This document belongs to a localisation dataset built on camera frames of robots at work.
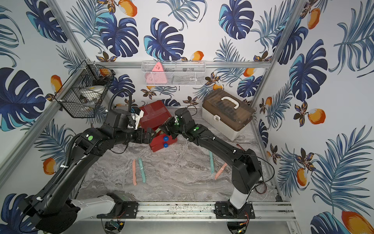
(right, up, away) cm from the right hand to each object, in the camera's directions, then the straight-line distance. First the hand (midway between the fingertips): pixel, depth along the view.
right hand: (157, 125), depth 76 cm
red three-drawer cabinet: (-4, +6, +13) cm, 15 cm away
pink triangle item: (-3, +30, +14) cm, 34 cm away
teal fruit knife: (-11, -28, +12) cm, 33 cm away
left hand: (-2, -2, -9) cm, 10 cm away
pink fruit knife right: (+39, -25, +14) cm, 48 cm away
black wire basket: (-49, +33, +19) cm, 62 cm away
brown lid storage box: (+40, +8, +17) cm, 44 cm away
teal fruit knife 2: (+32, -23, +16) cm, 42 cm away
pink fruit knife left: (-16, -28, +12) cm, 35 cm away
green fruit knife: (+1, -2, -2) cm, 3 cm away
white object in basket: (-36, +18, +4) cm, 40 cm away
